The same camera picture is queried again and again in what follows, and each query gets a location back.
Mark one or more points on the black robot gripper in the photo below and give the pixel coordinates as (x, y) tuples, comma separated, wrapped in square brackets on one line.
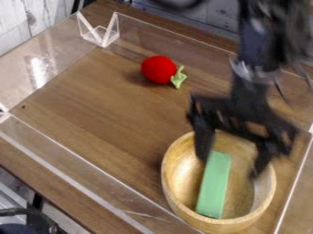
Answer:
[(245, 115)]

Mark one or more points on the green rectangular block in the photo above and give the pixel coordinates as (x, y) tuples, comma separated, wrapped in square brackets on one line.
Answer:
[(215, 184)]

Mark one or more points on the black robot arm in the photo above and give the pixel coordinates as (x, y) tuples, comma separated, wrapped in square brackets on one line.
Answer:
[(275, 36)]

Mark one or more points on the brown wooden bowl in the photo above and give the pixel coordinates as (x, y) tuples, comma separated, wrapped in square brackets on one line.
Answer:
[(249, 194)]

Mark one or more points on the black table clamp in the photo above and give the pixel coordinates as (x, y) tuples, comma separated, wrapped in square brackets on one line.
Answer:
[(35, 221)]

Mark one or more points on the clear acrylic corner bracket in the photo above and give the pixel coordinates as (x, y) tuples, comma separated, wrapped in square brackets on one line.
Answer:
[(100, 35)]

